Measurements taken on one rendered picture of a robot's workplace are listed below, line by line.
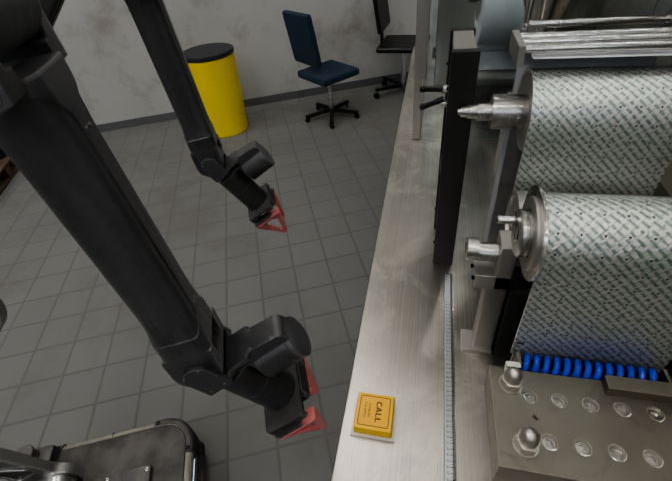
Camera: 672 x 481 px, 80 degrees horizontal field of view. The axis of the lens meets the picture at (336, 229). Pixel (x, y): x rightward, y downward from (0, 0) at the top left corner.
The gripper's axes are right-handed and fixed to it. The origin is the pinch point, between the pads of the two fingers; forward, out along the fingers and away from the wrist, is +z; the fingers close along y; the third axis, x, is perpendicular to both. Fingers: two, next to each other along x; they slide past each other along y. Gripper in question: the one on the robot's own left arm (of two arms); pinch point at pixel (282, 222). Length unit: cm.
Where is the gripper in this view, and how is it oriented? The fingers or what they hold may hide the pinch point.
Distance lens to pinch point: 103.2
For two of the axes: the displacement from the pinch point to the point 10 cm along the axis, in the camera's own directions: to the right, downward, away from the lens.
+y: -2.1, -6.1, 7.6
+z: 5.6, 5.6, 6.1
